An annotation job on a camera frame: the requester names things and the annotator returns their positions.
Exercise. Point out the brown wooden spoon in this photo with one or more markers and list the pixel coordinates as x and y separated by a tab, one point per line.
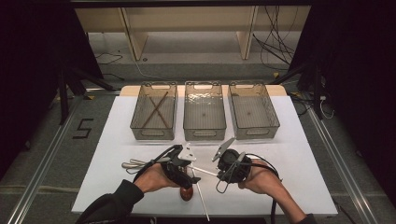
186	194

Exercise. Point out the aluminium floor rail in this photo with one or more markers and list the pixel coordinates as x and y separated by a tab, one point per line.
342	161
102	91
40	174

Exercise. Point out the black metal stand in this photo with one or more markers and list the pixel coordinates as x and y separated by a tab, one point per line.
63	99
317	93

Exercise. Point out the black curtain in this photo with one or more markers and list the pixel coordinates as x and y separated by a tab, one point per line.
25	62
367	62

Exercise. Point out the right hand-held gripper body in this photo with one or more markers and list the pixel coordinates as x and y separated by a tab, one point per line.
233	165

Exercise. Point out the transparent grey storage bin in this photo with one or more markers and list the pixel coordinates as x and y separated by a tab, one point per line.
162	134
205	93
249	105

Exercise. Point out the beige wooden desk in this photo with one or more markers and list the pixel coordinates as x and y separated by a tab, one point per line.
186	18

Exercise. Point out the brown wooden chopstick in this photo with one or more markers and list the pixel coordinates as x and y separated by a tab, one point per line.
165	120
148	120

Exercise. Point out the person's left hand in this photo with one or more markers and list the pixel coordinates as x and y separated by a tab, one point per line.
152	180

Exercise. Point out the person's right hand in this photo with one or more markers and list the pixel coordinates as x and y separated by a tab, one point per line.
263	180

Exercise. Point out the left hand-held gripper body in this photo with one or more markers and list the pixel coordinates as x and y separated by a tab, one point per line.
186	153

